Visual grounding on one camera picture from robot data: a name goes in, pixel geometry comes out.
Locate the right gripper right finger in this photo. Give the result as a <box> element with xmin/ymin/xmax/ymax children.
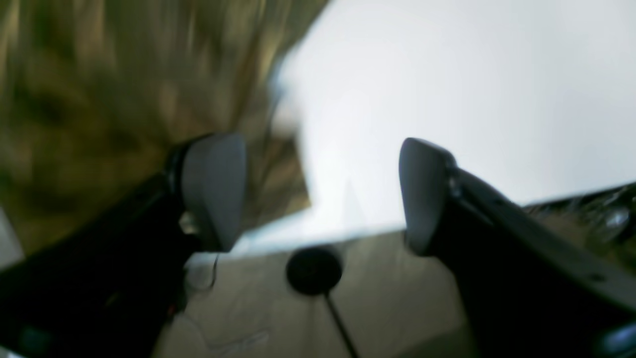
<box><xmin>399</xmin><ymin>138</ymin><xmax>636</xmax><ymax>358</ymax></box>

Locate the camouflage t-shirt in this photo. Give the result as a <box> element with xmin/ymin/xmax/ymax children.
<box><xmin>0</xmin><ymin>0</ymin><xmax>328</xmax><ymax>257</ymax></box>

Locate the black round floor object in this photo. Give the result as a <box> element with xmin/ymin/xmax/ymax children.
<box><xmin>285</xmin><ymin>246</ymin><xmax>359</xmax><ymax>358</ymax></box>

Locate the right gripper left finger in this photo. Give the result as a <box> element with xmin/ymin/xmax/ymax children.
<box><xmin>0</xmin><ymin>133</ymin><xmax>247</xmax><ymax>358</ymax></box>

